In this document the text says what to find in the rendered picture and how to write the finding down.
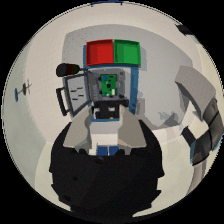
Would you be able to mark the green bin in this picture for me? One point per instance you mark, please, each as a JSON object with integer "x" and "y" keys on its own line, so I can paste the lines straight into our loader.
{"x": 127, "y": 51}

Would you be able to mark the red bin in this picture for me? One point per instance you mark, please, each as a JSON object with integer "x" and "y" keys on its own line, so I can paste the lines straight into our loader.
{"x": 99, "y": 52}

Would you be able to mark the green circuit board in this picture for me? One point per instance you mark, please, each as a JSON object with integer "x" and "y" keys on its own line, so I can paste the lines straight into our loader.
{"x": 108, "y": 83}

